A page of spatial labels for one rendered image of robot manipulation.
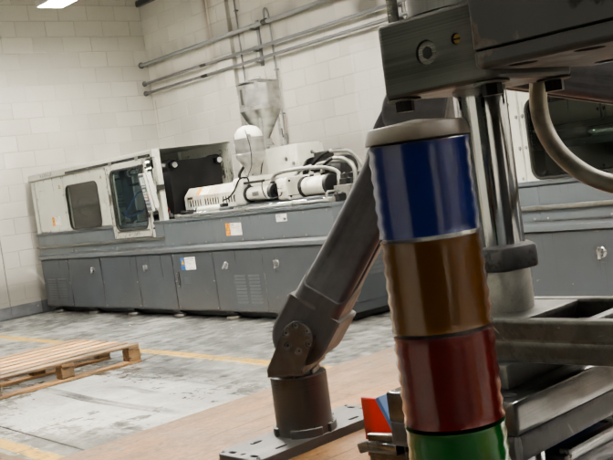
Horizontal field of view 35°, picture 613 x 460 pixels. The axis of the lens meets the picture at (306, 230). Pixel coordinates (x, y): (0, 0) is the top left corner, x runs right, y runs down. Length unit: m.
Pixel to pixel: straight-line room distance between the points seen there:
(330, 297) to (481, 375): 0.65
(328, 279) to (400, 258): 0.65
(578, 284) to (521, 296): 5.46
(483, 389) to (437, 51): 0.30
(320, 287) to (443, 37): 0.45
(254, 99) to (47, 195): 3.60
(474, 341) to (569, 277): 5.78
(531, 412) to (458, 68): 0.21
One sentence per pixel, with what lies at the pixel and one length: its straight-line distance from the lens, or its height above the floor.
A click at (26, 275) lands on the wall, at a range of 12.23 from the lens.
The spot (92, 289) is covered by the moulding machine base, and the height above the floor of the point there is 0.28.
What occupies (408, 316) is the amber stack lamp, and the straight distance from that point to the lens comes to 0.35.
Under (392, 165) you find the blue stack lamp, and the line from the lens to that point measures 0.34.
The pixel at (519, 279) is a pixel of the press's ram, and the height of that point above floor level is 1.10.
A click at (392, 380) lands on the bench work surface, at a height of 0.90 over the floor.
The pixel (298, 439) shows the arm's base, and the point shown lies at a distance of 1.04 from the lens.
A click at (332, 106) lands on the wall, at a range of 10.35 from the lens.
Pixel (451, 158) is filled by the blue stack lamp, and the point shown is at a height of 1.18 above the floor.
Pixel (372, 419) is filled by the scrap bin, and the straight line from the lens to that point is 0.96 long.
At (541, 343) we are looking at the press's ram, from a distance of 0.60.
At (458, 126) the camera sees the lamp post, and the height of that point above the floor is 1.19.
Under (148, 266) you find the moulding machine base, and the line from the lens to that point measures 9.91.
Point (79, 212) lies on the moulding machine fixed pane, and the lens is 11.14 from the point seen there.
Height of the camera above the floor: 1.18
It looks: 3 degrees down
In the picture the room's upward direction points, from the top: 8 degrees counter-clockwise
